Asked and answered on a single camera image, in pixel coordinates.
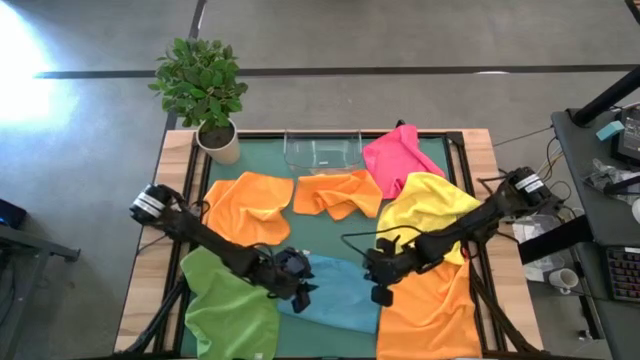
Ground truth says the blue microfiber towel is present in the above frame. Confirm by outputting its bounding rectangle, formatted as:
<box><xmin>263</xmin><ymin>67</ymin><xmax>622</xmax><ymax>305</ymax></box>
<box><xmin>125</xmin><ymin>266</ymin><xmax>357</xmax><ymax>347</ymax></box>
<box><xmin>277</xmin><ymin>253</ymin><xmax>382</xmax><ymax>335</ymax></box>

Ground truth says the orange microfiber towel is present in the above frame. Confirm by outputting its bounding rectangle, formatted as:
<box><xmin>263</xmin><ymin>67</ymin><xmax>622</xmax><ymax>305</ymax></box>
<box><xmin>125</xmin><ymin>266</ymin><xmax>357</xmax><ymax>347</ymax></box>
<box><xmin>293</xmin><ymin>169</ymin><xmax>384</xmax><ymax>222</ymax></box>
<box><xmin>375</xmin><ymin>259</ymin><xmax>482</xmax><ymax>360</ymax></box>
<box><xmin>202</xmin><ymin>171</ymin><xmax>295</xmax><ymax>247</ymax></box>

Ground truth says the yellow microfiber towel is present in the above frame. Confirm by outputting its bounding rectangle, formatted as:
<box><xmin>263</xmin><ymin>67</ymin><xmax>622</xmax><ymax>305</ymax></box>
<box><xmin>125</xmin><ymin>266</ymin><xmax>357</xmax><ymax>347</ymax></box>
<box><xmin>375</xmin><ymin>172</ymin><xmax>482</xmax><ymax>266</ymax></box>

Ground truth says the green microfiber towel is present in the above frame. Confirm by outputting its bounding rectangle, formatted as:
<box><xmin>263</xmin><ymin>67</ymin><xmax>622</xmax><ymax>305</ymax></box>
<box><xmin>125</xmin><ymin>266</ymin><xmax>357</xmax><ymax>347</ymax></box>
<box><xmin>179</xmin><ymin>245</ymin><xmax>280</xmax><ymax>360</ymax></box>

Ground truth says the pink microfiber towel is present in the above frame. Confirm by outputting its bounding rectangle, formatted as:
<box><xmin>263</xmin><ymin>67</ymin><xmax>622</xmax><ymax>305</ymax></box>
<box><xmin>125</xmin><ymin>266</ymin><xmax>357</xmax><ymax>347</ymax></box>
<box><xmin>362</xmin><ymin>124</ymin><xmax>446</xmax><ymax>200</ymax></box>

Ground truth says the green table mat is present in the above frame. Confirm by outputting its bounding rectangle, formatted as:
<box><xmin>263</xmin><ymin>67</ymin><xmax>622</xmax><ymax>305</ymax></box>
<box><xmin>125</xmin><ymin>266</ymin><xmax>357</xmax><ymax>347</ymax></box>
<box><xmin>179</xmin><ymin>133</ymin><xmax>484</xmax><ymax>359</ymax></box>

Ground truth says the clear plastic bin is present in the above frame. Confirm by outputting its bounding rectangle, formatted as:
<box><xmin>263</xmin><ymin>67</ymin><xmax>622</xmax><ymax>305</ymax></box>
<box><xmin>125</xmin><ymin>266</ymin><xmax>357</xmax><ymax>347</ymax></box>
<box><xmin>283</xmin><ymin>130</ymin><xmax>363</xmax><ymax>176</ymax></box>

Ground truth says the beige plant pot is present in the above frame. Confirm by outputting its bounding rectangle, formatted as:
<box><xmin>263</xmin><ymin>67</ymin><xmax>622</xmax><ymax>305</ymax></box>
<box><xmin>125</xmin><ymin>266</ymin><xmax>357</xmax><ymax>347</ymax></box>
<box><xmin>195</xmin><ymin>119</ymin><xmax>241</xmax><ymax>166</ymax></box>

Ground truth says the white paper sheet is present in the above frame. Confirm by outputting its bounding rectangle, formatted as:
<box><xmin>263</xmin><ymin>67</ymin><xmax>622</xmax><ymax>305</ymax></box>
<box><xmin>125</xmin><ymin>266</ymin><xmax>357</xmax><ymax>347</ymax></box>
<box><xmin>512</xmin><ymin>214</ymin><xmax>566</xmax><ymax>284</ymax></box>

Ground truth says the black desk foot bar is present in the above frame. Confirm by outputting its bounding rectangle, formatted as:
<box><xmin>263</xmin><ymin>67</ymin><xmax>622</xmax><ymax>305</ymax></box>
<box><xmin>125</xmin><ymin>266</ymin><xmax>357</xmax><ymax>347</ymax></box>
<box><xmin>517</xmin><ymin>214</ymin><xmax>594</xmax><ymax>265</ymax></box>

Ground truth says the white mug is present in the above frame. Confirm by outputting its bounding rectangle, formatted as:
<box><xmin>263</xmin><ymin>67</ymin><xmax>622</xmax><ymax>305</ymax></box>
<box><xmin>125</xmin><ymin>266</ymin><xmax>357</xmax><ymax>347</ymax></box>
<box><xmin>548</xmin><ymin>268</ymin><xmax>580</xmax><ymax>295</ymax></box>

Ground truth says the green leafy plant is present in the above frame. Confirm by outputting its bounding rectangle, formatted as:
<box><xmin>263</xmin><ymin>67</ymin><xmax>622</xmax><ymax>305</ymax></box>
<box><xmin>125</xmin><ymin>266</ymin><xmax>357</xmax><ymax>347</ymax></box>
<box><xmin>148</xmin><ymin>37</ymin><xmax>250</xmax><ymax>129</ymax></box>

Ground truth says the dark grey desk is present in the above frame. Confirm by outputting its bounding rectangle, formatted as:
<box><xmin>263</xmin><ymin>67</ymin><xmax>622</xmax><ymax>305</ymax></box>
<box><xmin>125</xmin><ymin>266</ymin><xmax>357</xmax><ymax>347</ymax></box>
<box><xmin>549</xmin><ymin>107</ymin><xmax>640</xmax><ymax>360</ymax></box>

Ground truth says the backlit black keyboard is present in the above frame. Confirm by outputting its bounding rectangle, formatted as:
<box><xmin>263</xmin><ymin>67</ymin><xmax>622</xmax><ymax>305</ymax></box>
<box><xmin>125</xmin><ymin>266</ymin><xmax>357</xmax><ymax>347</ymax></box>
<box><xmin>604</xmin><ymin>246</ymin><xmax>640</xmax><ymax>304</ymax></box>

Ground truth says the clear plastic bag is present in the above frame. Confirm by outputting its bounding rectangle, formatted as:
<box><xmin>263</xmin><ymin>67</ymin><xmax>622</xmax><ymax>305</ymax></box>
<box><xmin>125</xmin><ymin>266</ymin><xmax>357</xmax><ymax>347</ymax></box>
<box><xmin>584</xmin><ymin>158</ymin><xmax>640</xmax><ymax>201</ymax></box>

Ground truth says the light blue block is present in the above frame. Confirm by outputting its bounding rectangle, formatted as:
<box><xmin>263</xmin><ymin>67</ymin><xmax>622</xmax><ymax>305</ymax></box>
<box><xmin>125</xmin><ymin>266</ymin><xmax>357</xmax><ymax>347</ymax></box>
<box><xmin>594</xmin><ymin>120</ymin><xmax>626</xmax><ymax>142</ymax></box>

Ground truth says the black slanted pole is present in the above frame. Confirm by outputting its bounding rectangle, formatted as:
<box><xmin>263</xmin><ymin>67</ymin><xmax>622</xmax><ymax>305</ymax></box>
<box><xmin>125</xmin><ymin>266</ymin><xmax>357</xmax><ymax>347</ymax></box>
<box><xmin>569</xmin><ymin>64</ymin><xmax>640</xmax><ymax>129</ymax></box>

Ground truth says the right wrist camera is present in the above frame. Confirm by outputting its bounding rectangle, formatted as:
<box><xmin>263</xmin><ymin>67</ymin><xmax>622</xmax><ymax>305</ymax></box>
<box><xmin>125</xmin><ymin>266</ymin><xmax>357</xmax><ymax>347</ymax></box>
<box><xmin>371</xmin><ymin>284</ymin><xmax>395</xmax><ymax>308</ymax></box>

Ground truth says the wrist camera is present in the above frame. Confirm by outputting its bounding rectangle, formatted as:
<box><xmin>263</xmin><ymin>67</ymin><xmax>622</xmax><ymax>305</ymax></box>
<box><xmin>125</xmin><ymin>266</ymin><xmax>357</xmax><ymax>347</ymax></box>
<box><xmin>291</xmin><ymin>282</ymin><xmax>319</xmax><ymax>315</ymax></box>
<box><xmin>371</xmin><ymin>284</ymin><xmax>395</xmax><ymax>308</ymax></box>

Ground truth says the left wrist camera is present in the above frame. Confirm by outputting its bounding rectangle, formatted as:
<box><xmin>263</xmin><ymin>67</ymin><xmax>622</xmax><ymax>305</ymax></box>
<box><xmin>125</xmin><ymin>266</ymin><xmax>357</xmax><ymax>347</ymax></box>
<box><xmin>291</xmin><ymin>282</ymin><xmax>319</xmax><ymax>315</ymax></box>

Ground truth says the black left camera cable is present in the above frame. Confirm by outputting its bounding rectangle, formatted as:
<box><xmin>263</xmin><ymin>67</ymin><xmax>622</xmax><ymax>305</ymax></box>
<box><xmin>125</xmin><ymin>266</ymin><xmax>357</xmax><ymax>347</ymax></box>
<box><xmin>249</xmin><ymin>242</ymin><xmax>281</xmax><ymax>261</ymax></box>

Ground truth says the black camera cable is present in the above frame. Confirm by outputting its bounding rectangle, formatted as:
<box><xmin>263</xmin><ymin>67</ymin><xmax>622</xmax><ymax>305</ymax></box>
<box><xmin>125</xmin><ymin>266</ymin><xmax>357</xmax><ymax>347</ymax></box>
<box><xmin>249</xmin><ymin>242</ymin><xmax>281</xmax><ymax>261</ymax></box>
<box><xmin>341</xmin><ymin>224</ymin><xmax>426</xmax><ymax>261</ymax></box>

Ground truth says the black right camera cable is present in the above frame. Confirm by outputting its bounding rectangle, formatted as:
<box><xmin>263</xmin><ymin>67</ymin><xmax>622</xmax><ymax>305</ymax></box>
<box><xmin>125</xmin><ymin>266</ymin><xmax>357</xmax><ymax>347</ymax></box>
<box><xmin>341</xmin><ymin>224</ymin><xmax>426</xmax><ymax>261</ymax></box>

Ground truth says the yellow floor cable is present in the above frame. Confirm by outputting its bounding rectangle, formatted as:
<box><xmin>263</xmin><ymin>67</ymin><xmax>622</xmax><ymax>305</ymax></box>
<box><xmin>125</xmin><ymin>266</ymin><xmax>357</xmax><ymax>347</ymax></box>
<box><xmin>534</xmin><ymin>147</ymin><xmax>564</xmax><ymax>179</ymax></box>

